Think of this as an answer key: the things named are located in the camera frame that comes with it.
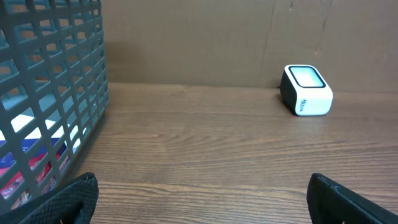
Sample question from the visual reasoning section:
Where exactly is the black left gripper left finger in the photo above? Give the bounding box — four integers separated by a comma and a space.
1, 172, 99, 224

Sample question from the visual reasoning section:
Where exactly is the red purple sanitary pad pack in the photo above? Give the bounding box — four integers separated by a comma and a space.
1, 135, 73, 213

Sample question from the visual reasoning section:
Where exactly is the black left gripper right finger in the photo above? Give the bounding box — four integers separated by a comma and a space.
307, 173, 397, 224

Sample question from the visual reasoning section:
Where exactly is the dark grey plastic basket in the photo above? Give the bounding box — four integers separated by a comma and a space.
0, 0, 110, 215

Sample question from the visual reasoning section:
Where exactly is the white barcode scanner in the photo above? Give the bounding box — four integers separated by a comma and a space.
279, 64, 333, 116

